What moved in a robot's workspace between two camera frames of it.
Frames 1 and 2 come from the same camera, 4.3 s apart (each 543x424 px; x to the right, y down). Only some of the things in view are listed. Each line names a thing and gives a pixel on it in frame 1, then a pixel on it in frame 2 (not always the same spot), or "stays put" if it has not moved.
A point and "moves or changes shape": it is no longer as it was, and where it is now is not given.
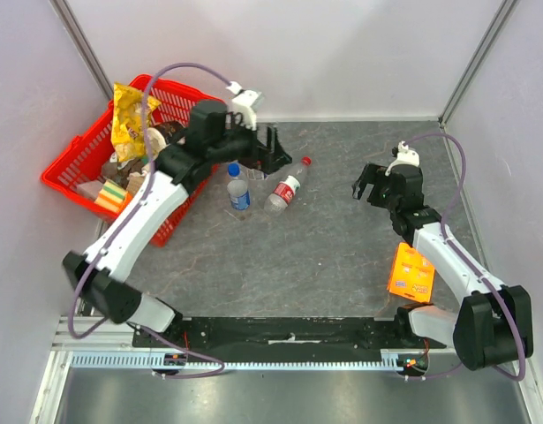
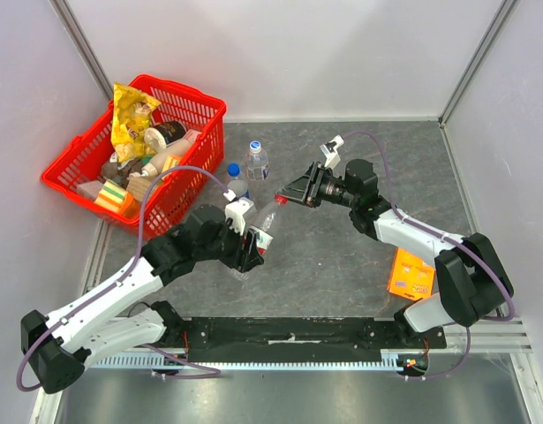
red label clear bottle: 284,191 moves or changes shape
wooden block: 134,181 stays put
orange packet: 128,199 stays put
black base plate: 286,336 stays put
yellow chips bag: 127,134 stays put
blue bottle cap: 234,170 stays put
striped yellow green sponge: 111,196 stays put
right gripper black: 378,185 to 314,185
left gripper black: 267,159 to 245,256
